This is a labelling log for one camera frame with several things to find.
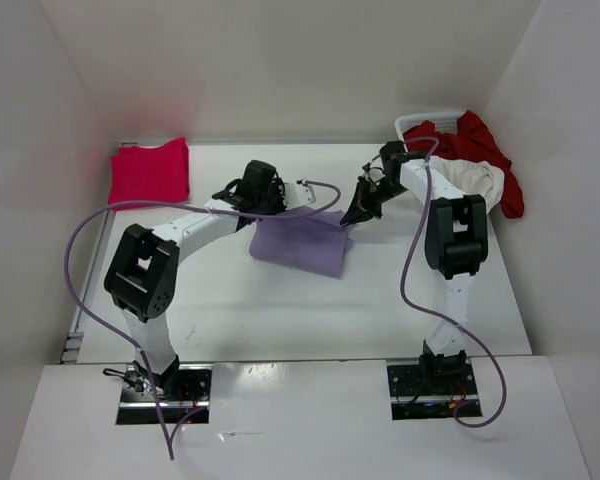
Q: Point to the white plastic laundry basket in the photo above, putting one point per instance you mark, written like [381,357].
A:
[444,121]

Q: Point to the dark red t shirt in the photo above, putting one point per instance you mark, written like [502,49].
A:
[473,142]

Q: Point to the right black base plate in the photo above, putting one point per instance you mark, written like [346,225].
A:
[413,398]

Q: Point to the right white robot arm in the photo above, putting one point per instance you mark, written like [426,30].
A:
[454,230]

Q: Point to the lavender t shirt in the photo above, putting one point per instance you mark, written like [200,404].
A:
[316,243]

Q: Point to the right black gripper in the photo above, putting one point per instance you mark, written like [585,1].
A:
[364,208]

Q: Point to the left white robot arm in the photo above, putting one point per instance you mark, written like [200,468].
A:
[141,278]

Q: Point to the pink t shirt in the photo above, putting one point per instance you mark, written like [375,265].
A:
[155,174]

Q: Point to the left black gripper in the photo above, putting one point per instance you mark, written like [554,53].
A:
[278,188]

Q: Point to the cream white t shirt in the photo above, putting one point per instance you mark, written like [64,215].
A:
[473,178]

